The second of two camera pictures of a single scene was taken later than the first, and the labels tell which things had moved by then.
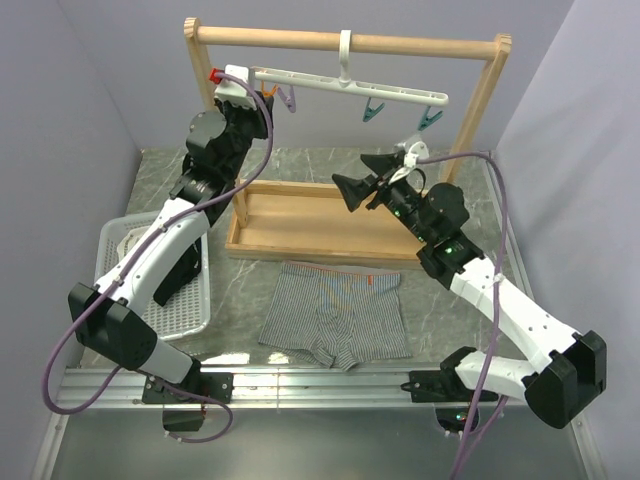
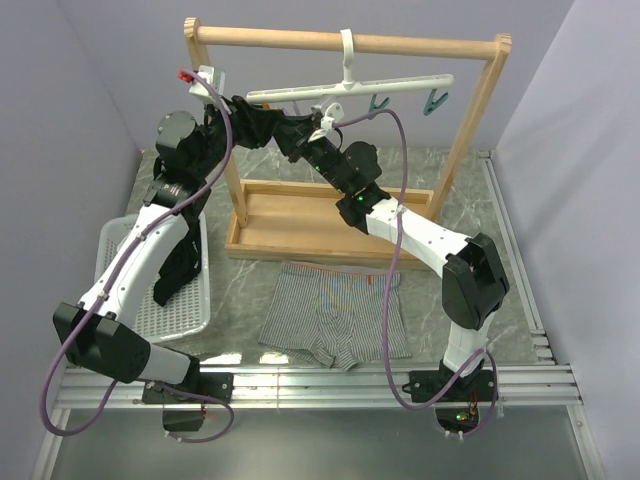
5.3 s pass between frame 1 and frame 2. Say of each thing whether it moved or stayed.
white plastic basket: stayed
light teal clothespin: moved
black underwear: stayed
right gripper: moved
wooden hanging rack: stayed
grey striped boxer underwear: stayed
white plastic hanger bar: moved
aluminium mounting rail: stayed
